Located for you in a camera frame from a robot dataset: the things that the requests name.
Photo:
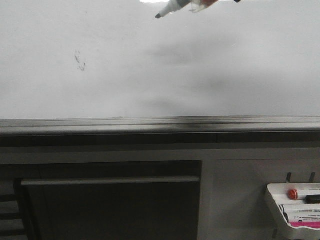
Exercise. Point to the pink eraser box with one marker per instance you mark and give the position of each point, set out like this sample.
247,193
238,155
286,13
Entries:
306,224

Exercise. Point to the dark cabinet panel with rail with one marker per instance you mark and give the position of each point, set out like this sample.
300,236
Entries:
157,200

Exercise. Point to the white whiteboard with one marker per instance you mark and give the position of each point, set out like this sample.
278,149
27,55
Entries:
66,59

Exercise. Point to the white wall-mounted marker holder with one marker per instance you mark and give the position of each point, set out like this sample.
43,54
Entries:
276,194

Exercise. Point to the red capped marker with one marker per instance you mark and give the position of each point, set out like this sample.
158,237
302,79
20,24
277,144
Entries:
300,194

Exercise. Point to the black capped marker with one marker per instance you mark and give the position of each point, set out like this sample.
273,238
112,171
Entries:
312,199

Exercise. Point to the white marker with black band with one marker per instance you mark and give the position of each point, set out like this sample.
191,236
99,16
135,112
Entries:
299,208

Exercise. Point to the white taped whiteboard marker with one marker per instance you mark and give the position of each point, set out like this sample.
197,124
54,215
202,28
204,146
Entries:
177,5

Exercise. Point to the grey aluminium whiteboard tray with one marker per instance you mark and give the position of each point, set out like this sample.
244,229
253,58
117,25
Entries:
157,125

